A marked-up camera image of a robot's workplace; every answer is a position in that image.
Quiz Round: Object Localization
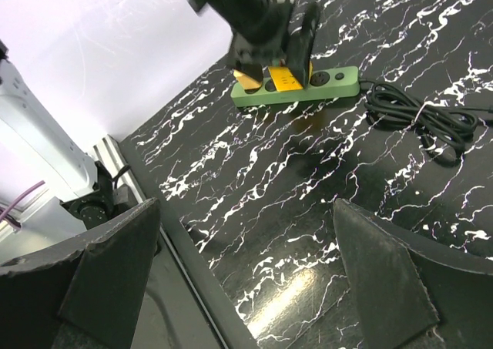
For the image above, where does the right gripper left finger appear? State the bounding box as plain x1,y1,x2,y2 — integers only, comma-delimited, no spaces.
1,199,160,348

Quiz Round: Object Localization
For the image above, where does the yellow cube adapter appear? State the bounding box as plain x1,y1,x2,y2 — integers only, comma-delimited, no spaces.
268,66,303,92

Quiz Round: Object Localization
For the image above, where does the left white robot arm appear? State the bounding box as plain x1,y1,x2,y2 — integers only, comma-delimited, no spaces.
1,0,320,228

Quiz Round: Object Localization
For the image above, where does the black cable bundle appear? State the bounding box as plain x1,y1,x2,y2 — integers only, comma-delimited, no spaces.
357,79,493,165

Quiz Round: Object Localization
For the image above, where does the small yellow plug adapter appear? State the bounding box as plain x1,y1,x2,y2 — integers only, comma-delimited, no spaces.
233,69,263,91

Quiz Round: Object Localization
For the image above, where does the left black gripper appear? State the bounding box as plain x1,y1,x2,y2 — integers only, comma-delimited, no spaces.
188,0,320,93

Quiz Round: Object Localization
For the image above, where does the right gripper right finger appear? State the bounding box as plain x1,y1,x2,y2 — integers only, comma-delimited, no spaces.
333,199,492,348

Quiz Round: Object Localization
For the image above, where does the green power strip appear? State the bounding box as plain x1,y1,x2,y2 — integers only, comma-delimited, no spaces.
230,65,361,108

